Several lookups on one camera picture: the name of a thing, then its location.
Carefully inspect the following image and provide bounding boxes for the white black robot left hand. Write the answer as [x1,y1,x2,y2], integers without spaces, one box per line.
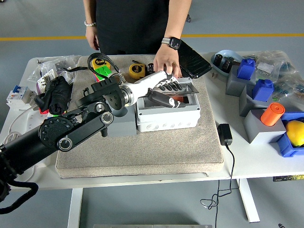
[122,70,190,109]

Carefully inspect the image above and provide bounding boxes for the person's left hand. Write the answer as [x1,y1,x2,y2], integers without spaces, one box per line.
[153,46,183,79]

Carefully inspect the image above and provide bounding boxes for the person's right hand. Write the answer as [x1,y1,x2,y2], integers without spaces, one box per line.
[85,25,100,51]

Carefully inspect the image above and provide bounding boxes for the orange cylinder battery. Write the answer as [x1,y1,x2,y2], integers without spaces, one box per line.
[260,102,285,126]
[170,95,190,103]

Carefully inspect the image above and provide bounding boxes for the grey electrical box with lid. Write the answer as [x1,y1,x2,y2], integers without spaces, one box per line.
[134,77,201,133]

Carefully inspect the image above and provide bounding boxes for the wristwatch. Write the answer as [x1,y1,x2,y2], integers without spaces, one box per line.
[161,37,182,50]

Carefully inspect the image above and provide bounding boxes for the black plastic case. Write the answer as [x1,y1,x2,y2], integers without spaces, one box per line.
[178,40,213,79]

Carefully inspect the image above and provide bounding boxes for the colourful puzzle cube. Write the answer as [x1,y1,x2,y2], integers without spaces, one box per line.
[92,66,112,83]
[39,108,61,119]

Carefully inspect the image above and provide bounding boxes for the white table leg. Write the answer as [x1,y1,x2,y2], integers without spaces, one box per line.
[67,189,84,228]
[236,178,261,223]

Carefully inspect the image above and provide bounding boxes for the clear bag of metal parts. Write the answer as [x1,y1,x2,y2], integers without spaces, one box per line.
[27,55,81,91]

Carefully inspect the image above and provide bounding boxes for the person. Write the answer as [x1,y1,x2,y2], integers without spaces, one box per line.
[83,0,192,79]

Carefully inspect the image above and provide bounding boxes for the table height control panel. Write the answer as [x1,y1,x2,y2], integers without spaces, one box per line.
[272,174,304,182]

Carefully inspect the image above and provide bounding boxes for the grey block with round hole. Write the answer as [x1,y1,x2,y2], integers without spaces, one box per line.
[104,109,138,137]

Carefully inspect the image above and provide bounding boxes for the small white circuit breaker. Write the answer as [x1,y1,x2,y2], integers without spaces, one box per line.
[37,69,59,94]

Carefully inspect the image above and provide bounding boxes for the light blue bowl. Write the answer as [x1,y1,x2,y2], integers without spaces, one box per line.
[210,49,245,77]

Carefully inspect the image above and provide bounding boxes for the black cloth bundle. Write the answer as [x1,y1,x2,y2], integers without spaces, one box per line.
[33,76,73,116]

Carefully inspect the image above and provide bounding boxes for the beige mat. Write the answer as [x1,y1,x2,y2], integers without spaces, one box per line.
[55,54,225,179]

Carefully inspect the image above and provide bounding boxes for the grey holder block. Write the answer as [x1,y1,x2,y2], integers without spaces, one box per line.
[238,83,270,117]
[225,64,257,97]
[242,108,287,144]

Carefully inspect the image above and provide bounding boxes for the blue plastic bin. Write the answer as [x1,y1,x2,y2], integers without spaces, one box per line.
[269,111,304,158]

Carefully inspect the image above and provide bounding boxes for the blue bottle-shaped block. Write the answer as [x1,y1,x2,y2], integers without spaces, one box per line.
[236,58,256,80]
[251,78,274,102]

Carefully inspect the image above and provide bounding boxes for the white blue circuit breaker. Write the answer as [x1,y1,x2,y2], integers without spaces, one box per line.
[6,85,38,111]

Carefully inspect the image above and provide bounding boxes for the black power adapter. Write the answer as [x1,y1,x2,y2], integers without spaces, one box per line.
[217,123,233,146]

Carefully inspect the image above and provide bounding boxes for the yellow lemon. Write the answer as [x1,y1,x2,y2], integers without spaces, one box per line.
[285,120,304,147]

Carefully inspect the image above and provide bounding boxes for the clear bag of electronic parts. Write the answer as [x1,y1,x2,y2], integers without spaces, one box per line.
[243,49,294,80]
[270,68,304,112]

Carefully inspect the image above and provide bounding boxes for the white power strip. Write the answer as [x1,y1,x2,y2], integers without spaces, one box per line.
[20,111,52,168]

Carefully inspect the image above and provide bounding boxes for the yellow tape measure with strap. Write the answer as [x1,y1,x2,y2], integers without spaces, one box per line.
[63,56,111,73]

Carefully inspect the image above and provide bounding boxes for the black adapter cord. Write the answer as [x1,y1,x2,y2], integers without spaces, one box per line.
[200,143,236,228]

